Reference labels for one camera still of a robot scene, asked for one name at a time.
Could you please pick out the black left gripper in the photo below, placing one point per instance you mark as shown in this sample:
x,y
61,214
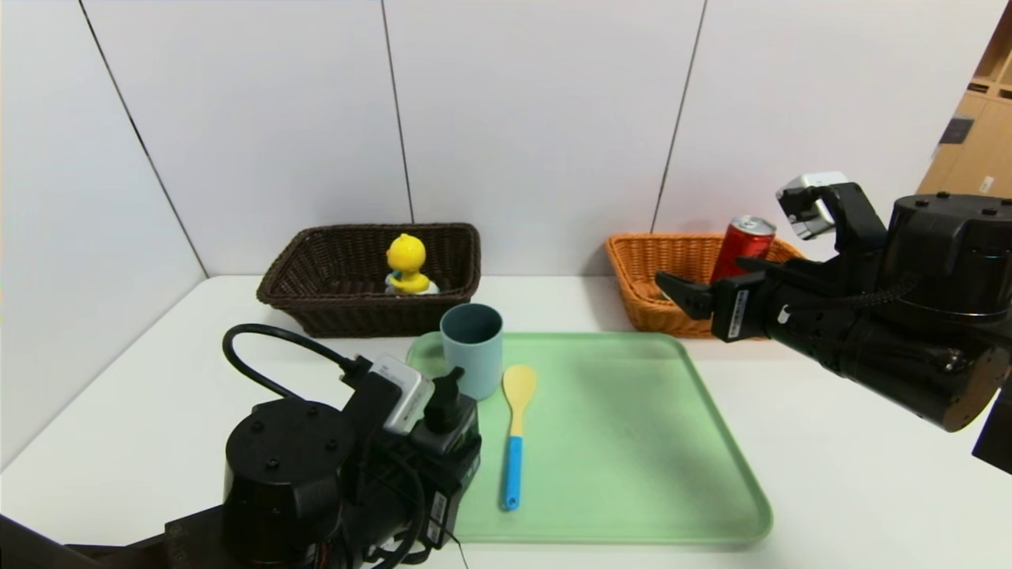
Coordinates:
x,y
437,510

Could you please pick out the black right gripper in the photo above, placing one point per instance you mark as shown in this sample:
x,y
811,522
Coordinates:
x,y
735,313

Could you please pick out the red soda can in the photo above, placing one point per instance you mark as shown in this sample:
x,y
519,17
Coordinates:
x,y
739,245

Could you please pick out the black square bottle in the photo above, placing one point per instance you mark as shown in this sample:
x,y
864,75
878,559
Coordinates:
x,y
445,395

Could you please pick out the yellow duck toy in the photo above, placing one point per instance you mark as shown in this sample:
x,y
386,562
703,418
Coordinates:
x,y
407,257

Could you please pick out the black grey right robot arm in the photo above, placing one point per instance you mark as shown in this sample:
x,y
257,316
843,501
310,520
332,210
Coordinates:
x,y
933,316

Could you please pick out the orange wicker basket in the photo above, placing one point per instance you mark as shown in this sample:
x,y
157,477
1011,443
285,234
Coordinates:
x,y
656,261

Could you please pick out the dark brown wicker basket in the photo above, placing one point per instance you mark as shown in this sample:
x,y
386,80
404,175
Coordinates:
x,y
340,316

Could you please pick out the blue-grey plastic cup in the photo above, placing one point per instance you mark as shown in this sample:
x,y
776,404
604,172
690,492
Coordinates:
x,y
474,356

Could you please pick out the light green plastic tray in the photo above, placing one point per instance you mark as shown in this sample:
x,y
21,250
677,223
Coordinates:
x,y
617,474

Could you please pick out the wooden cabinet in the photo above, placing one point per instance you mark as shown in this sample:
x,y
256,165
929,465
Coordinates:
x,y
980,95

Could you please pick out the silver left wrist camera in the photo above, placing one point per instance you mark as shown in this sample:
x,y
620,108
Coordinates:
x,y
403,391

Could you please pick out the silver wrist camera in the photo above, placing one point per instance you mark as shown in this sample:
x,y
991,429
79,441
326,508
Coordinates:
x,y
806,201
403,391

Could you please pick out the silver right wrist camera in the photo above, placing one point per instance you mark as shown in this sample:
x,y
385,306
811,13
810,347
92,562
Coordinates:
x,y
806,201

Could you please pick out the grey wall box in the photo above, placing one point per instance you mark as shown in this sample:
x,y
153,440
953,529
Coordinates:
x,y
956,130

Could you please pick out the white wall socket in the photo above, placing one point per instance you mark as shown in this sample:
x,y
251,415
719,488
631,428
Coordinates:
x,y
986,185

